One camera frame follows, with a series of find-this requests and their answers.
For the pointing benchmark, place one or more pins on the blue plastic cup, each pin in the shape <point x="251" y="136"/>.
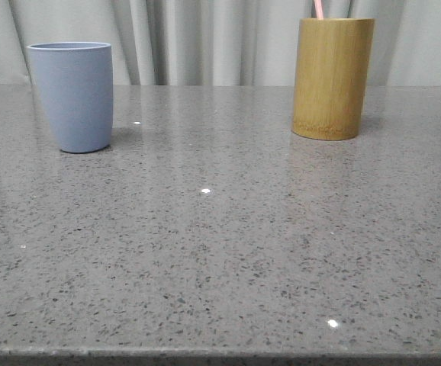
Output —
<point x="74" y="82"/>

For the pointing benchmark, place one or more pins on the bamboo cylindrical holder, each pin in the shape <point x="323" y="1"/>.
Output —
<point x="330" y="78"/>

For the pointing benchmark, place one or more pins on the grey pleated curtain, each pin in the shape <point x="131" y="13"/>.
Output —
<point x="219" y="42"/>

